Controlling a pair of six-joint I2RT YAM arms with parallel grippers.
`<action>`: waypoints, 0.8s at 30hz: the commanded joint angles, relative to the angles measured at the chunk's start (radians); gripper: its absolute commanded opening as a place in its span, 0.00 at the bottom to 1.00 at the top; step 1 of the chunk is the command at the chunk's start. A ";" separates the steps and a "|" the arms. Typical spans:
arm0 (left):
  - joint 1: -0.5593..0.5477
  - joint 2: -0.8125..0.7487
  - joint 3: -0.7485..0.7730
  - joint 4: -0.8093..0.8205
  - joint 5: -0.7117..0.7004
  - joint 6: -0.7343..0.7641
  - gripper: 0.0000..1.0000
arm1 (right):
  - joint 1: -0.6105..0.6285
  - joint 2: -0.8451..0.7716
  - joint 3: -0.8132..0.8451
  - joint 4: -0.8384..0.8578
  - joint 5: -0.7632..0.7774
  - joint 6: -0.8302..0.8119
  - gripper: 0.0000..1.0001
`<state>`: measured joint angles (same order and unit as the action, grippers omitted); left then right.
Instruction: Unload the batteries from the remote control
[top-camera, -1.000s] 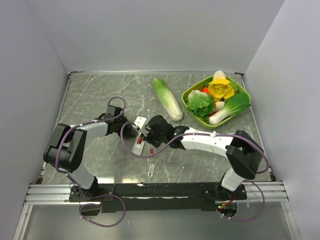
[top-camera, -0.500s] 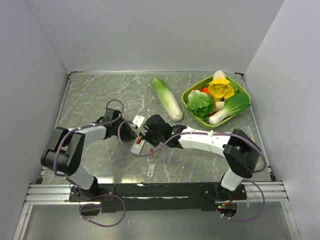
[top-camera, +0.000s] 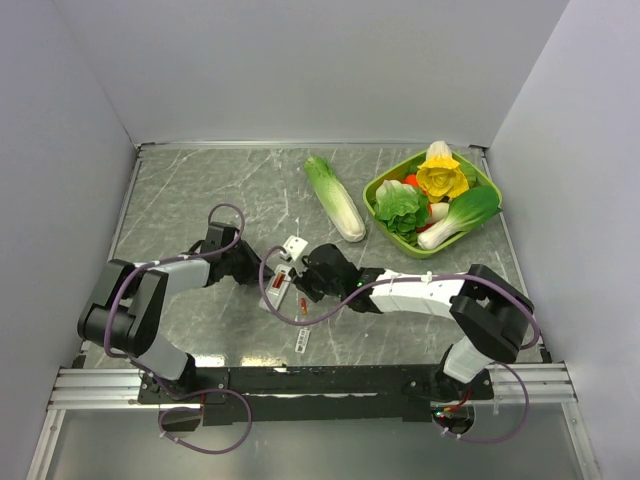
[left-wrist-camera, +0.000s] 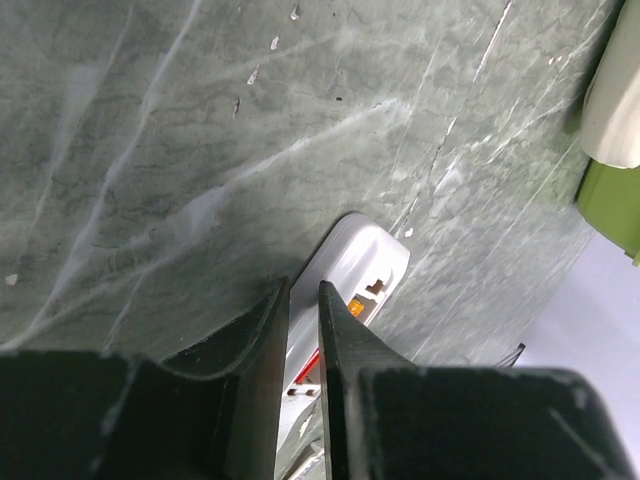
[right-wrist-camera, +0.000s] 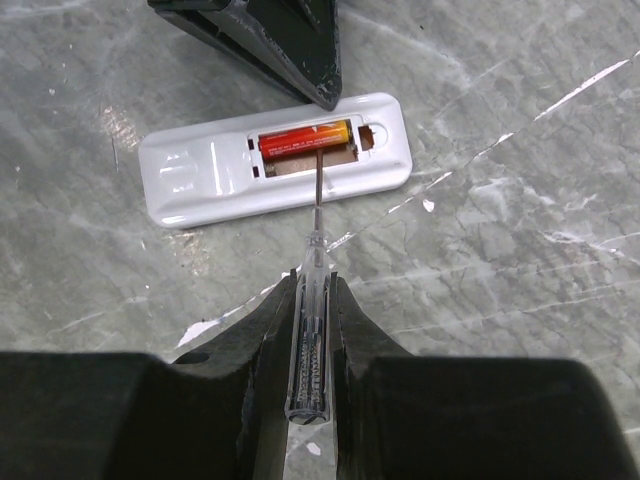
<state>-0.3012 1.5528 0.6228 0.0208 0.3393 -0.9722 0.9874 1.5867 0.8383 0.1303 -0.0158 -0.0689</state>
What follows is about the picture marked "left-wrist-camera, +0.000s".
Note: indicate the green plastic basket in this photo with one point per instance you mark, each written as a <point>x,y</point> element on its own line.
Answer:
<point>608,199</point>

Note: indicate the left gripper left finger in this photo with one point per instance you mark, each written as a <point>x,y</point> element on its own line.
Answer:
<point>210,411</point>

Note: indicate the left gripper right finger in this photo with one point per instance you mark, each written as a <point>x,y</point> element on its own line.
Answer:
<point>387,418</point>

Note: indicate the napa cabbage toy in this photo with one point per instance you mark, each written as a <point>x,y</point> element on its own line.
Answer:
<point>609,131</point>

